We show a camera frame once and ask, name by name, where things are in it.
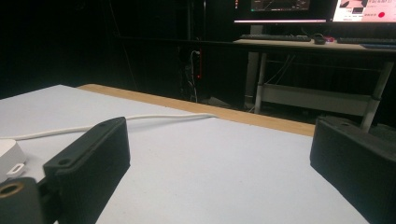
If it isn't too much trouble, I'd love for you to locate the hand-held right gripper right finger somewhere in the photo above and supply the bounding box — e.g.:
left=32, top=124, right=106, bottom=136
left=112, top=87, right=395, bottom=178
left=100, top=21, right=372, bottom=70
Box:
left=309, top=116, right=396, bottom=224

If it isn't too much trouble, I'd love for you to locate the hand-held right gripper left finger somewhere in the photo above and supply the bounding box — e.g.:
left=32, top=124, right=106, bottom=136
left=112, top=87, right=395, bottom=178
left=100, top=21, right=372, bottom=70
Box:
left=43, top=116, right=132, bottom=224

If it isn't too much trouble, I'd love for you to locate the wooden desk with white legs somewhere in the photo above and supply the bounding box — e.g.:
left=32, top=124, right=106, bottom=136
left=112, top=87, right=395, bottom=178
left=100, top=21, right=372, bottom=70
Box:
left=233, top=38, right=396, bottom=133

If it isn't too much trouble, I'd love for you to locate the white power strip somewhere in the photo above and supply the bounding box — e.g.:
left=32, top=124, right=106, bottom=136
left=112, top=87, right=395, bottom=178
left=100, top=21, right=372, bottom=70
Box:
left=0, top=138, right=28, bottom=184

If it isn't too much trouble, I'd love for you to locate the white table mat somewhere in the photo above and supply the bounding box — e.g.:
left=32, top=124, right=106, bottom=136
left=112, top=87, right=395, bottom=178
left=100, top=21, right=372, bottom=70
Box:
left=0, top=84, right=372, bottom=224

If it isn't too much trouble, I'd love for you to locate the black keyboard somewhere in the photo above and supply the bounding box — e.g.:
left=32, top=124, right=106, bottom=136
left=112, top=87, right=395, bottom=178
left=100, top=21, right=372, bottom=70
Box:
left=238, top=34, right=312, bottom=43
left=336, top=36, right=396, bottom=45

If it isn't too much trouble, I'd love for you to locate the computer monitor with pink screen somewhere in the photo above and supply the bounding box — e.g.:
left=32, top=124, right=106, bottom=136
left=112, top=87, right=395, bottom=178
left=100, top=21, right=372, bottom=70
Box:
left=332, top=0, right=396, bottom=23

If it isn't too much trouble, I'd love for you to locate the computer monitor with dark screen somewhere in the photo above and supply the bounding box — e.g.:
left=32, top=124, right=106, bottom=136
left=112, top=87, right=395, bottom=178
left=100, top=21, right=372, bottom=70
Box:
left=233, top=0, right=339, bottom=24

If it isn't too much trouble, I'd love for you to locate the white power cable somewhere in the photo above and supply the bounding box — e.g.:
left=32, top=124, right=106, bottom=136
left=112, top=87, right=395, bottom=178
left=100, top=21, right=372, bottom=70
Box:
left=0, top=113, right=219, bottom=141

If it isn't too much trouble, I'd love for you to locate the hanging white cable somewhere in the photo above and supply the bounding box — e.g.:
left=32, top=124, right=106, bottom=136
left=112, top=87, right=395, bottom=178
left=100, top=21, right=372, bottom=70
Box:
left=185, top=49, right=201, bottom=104

